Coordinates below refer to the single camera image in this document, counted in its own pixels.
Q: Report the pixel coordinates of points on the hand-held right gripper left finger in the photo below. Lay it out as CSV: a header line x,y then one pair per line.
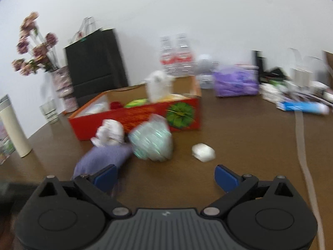
x,y
105,178

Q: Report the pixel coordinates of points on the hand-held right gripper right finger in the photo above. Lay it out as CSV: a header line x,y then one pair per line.
x,y
226,178

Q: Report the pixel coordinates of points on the white tissue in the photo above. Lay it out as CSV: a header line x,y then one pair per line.
x,y
110,132
204,152

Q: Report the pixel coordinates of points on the iridescent plastic wrap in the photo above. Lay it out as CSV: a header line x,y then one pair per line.
x,y
153,140

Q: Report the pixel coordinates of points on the clear cotton swab jar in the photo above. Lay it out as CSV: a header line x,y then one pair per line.
x,y
98,107

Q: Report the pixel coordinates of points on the red cardboard box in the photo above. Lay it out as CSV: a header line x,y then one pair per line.
x,y
145,117

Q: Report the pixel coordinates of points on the red fabric rose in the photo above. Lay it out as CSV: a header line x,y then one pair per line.
x,y
115,105

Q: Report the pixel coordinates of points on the green tissue packet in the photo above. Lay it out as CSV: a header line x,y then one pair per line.
x,y
136,102

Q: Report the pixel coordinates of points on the white plush toy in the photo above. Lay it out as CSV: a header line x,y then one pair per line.
x,y
158,86

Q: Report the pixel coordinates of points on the clear glass cup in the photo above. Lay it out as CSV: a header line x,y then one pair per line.
x,y
49,112

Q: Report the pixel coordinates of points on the purple wipes packet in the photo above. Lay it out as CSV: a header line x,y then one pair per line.
x,y
235,82

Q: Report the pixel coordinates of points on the white power strip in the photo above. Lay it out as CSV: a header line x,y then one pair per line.
x,y
273,92

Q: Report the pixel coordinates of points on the purple mottled vase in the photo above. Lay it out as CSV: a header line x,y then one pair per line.
x,y
63,88

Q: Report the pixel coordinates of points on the blue white tube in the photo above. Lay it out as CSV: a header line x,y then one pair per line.
x,y
299,108

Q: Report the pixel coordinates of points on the cream thermos bottle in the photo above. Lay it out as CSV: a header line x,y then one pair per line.
x,y
15,130

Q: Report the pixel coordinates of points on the colourful printed box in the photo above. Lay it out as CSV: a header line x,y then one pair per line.
x,y
5,145

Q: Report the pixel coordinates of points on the black paper bag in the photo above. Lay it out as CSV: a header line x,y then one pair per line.
x,y
96,65

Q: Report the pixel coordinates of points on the black plastic stand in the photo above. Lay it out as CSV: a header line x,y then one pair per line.
x,y
257,62

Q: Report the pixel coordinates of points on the clear water bottle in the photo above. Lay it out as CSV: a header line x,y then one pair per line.
x,y
167,57
184,57

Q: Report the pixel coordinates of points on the dried pink flowers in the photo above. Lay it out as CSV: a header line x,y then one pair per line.
x,y
39,52

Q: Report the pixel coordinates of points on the brown cardboard box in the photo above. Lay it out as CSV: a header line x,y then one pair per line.
x,y
329,67

